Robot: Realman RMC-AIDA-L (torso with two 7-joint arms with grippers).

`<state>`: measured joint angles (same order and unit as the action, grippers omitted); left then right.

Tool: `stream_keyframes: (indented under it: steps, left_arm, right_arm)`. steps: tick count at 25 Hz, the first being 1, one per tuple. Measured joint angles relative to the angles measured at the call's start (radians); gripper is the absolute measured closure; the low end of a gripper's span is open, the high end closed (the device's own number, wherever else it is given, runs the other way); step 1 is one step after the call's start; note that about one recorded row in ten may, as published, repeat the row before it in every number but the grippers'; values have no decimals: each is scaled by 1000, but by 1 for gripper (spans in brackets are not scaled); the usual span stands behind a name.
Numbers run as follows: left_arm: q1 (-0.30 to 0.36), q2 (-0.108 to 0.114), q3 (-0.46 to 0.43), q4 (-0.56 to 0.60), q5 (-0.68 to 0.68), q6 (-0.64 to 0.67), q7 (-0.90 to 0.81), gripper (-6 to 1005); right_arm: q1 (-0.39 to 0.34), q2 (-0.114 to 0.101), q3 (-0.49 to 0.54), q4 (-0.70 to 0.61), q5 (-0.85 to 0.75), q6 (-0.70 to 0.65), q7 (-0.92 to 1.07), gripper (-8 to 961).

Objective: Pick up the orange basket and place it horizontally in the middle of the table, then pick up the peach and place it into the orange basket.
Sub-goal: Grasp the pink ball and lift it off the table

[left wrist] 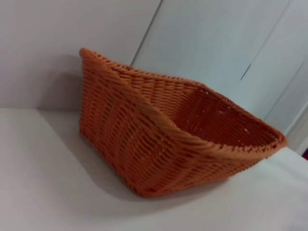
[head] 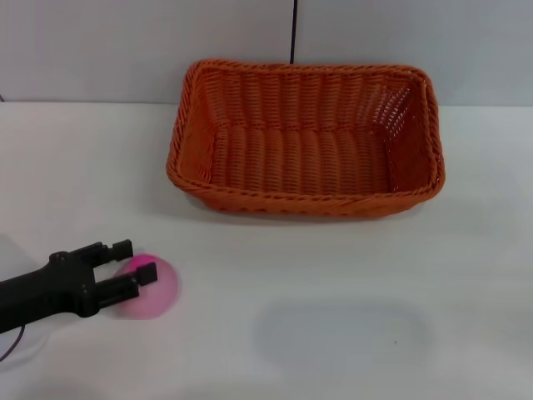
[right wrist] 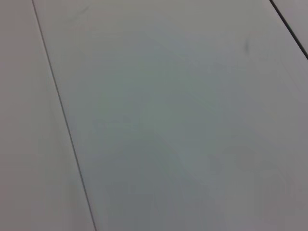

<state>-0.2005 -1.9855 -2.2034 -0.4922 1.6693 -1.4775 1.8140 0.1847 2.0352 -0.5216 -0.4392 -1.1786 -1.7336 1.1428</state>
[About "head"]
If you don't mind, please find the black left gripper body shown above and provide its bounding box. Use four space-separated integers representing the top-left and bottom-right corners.
0 249 100 334

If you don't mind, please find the orange woven plastic basket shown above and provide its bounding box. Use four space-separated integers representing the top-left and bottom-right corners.
165 58 446 220

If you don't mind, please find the pink peach toy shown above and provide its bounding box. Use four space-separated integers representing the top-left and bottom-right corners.
112 252 182 321

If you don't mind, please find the thin purple cable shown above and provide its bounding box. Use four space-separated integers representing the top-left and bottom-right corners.
0 324 26 364

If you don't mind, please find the black vertical cable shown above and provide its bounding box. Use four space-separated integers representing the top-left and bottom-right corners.
289 0 299 66

